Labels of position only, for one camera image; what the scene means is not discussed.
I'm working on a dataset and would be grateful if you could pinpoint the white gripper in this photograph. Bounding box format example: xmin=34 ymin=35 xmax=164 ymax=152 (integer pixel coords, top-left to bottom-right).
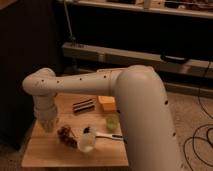
xmin=34 ymin=100 xmax=58 ymax=133

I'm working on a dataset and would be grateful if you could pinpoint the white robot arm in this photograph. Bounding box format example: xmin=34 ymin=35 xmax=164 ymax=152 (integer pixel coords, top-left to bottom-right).
xmin=22 ymin=65 xmax=184 ymax=171

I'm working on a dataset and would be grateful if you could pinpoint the green plastic cup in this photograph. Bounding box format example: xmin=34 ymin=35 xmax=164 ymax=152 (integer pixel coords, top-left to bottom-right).
xmin=106 ymin=114 xmax=119 ymax=131

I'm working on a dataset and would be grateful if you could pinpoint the bunch of dark grapes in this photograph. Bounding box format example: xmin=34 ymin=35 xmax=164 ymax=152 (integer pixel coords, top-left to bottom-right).
xmin=57 ymin=125 xmax=77 ymax=149

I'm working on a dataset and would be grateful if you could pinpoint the striped brown chocolate bar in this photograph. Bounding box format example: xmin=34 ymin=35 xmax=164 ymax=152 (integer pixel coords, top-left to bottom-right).
xmin=72 ymin=99 xmax=95 ymax=113

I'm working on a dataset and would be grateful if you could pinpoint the wooden table board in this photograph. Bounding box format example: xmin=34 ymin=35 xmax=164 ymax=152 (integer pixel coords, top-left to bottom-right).
xmin=22 ymin=93 xmax=128 ymax=168

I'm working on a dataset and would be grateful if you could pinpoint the orange plastic bin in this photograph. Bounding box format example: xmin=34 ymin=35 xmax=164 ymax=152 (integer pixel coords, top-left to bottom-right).
xmin=95 ymin=68 xmax=118 ymax=113

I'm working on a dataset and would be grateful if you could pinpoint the upper wooden shelf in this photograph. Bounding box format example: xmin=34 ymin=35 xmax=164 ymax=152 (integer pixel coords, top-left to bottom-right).
xmin=56 ymin=0 xmax=213 ymax=19

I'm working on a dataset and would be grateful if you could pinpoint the white handled spatula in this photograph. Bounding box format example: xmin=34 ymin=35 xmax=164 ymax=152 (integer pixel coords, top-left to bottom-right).
xmin=82 ymin=126 xmax=125 ymax=142

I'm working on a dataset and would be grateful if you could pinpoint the grey metal shelf rail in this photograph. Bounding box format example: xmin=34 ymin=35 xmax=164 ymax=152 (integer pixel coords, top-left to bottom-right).
xmin=62 ymin=42 xmax=213 ymax=79

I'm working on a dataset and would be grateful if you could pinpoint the black floor cable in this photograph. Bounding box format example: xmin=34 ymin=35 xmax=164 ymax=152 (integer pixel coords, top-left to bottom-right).
xmin=182 ymin=61 xmax=213 ymax=171

